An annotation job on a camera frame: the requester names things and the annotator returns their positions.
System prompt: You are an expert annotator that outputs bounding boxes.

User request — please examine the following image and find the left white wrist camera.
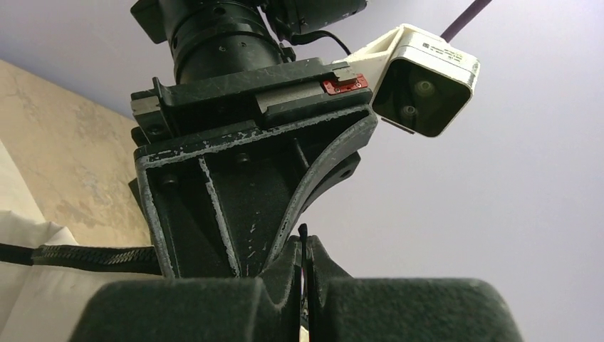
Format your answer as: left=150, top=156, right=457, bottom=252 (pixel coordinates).
left=344, top=24, right=481, bottom=138

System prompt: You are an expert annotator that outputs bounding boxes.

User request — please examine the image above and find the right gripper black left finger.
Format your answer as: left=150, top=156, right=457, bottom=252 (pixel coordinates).
left=70, top=237, right=302, bottom=341

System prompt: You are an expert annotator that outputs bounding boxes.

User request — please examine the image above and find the beige jacket with black lining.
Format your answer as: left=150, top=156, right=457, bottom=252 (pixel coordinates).
left=1, top=147, right=156, bottom=341

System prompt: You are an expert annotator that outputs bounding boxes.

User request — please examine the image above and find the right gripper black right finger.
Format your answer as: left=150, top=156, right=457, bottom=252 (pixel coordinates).
left=306, top=236, right=523, bottom=341

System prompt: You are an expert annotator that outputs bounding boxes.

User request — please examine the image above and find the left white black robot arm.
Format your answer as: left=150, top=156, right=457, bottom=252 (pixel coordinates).
left=130, top=1, right=377, bottom=279

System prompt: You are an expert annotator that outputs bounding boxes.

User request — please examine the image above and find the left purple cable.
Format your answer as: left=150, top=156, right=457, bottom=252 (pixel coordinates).
left=441, top=0, right=494, bottom=43

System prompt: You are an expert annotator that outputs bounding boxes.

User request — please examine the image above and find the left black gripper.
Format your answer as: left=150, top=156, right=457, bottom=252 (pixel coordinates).
left=131, top=58, right=378, bottom=279

